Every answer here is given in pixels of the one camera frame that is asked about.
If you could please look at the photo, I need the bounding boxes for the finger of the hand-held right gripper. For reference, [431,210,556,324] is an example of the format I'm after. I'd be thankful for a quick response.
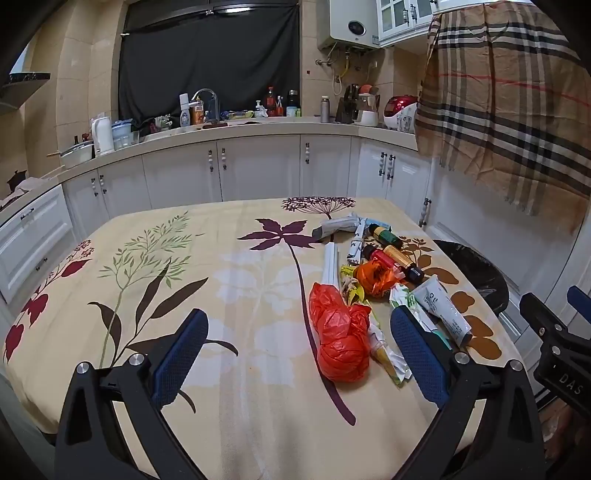
[567,285,591,325]
[519,292,585,354]

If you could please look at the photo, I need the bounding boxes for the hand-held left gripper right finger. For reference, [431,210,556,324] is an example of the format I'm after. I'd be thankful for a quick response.
[390,305,546,480]

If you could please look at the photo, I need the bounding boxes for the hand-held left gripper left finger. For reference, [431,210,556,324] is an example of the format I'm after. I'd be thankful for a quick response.
[54,308,209,480]

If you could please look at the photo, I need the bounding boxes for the yellow white wrapper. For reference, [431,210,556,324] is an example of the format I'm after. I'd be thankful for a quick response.
[368,314,411,386]

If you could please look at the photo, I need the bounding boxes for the white cream tube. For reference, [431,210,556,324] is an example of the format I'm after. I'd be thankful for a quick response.
[410,274,473,347]

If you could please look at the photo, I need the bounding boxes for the green white wrapper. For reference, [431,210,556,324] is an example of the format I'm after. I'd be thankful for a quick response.
[389,283,455,354]

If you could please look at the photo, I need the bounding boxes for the large orange plastic bag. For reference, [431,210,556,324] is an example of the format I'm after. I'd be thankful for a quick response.
[308,282,372,383]

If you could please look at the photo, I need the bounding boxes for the small orange plastic bag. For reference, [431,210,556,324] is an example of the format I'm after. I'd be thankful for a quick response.
[356,259,397,298]

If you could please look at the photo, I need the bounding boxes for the bin with black liner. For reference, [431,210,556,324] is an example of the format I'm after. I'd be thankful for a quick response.
[433,240,510,317]

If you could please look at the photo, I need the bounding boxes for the amber glass bottle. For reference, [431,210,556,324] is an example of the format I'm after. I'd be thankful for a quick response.
[382,244,426,283]

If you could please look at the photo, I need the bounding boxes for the yellow snack wrapper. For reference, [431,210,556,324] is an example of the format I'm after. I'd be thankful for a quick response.
[340,264,370,305]

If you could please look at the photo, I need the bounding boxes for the red label bottle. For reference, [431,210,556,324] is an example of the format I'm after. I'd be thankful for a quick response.
[361,244,407,278]

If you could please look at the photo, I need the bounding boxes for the white blue packet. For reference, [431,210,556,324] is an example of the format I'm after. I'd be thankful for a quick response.
[347,220,368,265]

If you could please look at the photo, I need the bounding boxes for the green glass bottle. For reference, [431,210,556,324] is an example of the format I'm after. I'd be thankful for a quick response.
[368,223,403,250]

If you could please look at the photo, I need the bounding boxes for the white long stick packet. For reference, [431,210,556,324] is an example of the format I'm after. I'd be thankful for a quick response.
[322,243,341,287]

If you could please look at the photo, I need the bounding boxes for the grey squeezed tube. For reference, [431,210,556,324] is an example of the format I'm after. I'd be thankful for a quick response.
[312,213,366,241]

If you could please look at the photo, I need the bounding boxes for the floral tablecloth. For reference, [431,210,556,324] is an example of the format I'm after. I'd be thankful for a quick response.
[2,197,522,480]

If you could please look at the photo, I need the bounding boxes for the white tall panelled cabinet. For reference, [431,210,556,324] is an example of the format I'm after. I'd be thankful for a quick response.
[422,157,587,333]

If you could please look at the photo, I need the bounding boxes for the white kitchen base cabinets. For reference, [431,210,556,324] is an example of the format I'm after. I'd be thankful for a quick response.
[0,117,439,305]

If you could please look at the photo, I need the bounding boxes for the plaid scarf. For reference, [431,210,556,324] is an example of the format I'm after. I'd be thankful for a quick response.
[414,0,591,232]

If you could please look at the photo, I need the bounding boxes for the white bowl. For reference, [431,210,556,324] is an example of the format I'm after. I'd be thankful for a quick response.
[60,143,95,169]

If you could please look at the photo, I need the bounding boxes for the white electric kettle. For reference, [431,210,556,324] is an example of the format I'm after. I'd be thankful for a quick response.
[90,117,115,156]

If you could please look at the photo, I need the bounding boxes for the red white rice cooker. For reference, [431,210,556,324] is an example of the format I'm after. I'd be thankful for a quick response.
[383,95,419,134]

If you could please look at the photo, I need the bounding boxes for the white juicer jug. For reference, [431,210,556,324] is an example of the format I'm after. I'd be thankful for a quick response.
[353,92,380,127]

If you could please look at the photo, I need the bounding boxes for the black knife block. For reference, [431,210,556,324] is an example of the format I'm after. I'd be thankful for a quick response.
[335,84,361,124]

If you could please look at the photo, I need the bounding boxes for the chrome faucet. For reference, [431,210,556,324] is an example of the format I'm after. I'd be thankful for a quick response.
[191,88,220,123]

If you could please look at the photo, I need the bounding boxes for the black curtain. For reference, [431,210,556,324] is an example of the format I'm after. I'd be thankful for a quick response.
[117,0,301,134]

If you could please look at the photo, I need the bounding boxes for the range hood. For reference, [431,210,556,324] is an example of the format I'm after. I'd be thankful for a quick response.
[0,71,51,116]

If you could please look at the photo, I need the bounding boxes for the white water heater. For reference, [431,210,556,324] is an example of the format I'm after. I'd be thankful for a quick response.
[329,0,382,49]

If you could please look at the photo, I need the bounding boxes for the yellow gas hose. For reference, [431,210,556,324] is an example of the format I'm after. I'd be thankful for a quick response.
[333,48,349,95]

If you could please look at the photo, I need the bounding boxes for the white wall cabinet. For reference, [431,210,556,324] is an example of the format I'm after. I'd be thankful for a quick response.
[376,0,462,47]

